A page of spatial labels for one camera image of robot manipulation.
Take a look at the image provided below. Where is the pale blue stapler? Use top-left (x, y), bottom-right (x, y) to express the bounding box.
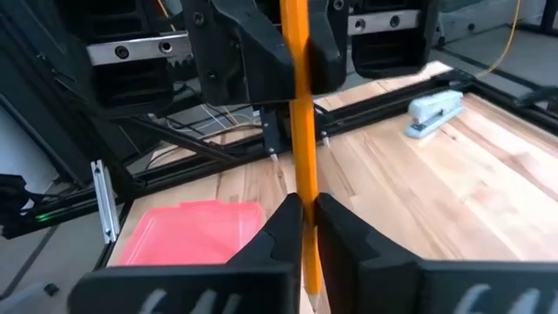
top-left (404, 90), bottom-right (465, 140)

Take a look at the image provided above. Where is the yellow floor cable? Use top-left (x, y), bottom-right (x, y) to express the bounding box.
top-left (474, 0), bottom-right (523, 79)

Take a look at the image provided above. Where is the silver aluminium bracket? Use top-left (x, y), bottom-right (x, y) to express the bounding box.
top-left (90, 159), bottom-right (121, 244)

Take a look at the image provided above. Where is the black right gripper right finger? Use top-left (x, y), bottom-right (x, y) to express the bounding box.
top-left (316, 194), bottom-right (558, 314)

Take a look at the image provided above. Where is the yellow wooden pencil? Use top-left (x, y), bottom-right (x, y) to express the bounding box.
top-left (278, 0), bottom-right (324, 313)

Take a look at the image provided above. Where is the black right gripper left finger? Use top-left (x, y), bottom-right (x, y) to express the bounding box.
top-left (67, 194), bottom-right (305, 314)

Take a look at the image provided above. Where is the pink transparent pencil case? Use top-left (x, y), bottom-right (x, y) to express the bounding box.
top-left (116, 200), bottom-right (268, 267)

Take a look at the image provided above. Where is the black metal table frame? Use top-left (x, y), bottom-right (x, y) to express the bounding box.
top-left (0, 0), bottom-right (558, 271)

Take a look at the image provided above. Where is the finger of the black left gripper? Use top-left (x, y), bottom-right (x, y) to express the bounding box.
top-left (307, 0), bottom-right (350, 95)
top-left (182, 0), bottom-right (298, 106)

